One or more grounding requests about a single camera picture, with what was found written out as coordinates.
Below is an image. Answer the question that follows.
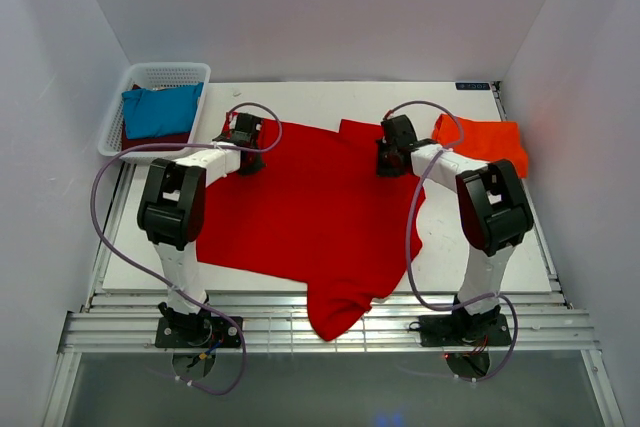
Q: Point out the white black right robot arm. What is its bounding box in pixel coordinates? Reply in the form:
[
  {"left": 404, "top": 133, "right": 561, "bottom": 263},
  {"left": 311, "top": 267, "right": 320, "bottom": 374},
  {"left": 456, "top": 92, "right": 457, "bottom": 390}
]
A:
[{"left": 377, "top": 115, "right": 534, "bottom": 347}]

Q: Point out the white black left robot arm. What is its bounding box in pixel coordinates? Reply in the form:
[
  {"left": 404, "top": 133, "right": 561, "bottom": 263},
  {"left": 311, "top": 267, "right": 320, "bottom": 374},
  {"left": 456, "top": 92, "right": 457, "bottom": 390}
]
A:
[{"left": 137, "top": 113, "right": 265, "bottom": 348}]

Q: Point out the small dark label sticker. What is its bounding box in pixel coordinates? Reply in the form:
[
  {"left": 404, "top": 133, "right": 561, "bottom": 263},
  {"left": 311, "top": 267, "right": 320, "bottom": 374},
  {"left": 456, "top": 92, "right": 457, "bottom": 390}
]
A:
[{"left": 455, "top": 82, "right": 491, "bottom": 91}]

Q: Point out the white plastic basket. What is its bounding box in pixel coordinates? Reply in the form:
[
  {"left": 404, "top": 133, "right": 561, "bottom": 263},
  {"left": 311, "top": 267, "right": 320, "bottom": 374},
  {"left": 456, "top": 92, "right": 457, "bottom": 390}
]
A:
[{"left": 98, "top": 62, "right": 211, "bottom": 164}]

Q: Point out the orange folded t shirt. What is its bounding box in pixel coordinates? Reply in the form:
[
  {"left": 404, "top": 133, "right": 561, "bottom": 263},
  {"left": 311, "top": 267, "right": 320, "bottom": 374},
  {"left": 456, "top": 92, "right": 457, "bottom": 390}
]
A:
[{"left": 453, "top": 117, "right": 529, "bottom": 179}]

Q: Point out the blue folded t shirt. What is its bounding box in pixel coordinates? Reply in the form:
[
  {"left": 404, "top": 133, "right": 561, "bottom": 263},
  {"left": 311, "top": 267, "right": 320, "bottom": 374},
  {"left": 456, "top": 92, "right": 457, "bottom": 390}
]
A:
[{"left": 121, "top": 82, "right": 204, "bottom": 140}]

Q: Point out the dark red folded t shirt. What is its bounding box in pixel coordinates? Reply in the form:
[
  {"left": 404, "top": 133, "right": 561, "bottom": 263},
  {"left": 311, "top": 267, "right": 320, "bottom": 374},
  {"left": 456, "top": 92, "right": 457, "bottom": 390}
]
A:
[{"left": 121, "top": 84, "right": 191, "bottom": 149}]

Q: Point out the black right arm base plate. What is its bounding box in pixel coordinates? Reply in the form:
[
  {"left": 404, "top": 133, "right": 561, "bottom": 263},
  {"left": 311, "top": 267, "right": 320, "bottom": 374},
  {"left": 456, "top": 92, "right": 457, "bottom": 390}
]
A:
[{"left": 417, "top": 314, "right": 512, "bottom": 347}]

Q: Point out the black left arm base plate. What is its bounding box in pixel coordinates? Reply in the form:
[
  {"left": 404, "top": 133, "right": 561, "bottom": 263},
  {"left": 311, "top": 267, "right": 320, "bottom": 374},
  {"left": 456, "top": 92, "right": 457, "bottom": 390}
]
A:
[{"left": 154, "top": 317, "right": 243, "bottom": 349}]

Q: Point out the aluminium frame rail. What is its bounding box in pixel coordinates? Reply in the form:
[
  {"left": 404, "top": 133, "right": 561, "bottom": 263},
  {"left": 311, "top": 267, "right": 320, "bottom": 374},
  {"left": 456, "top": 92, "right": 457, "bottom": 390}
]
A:
[{"left": 44, "top": 284, "right": 624, "bottom": 426}]

